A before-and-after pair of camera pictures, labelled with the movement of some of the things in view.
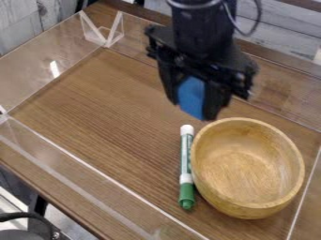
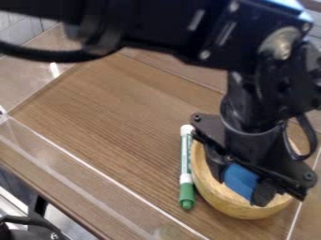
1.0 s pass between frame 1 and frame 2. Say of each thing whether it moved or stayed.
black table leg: stayed
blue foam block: moved
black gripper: moved
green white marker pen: stayed
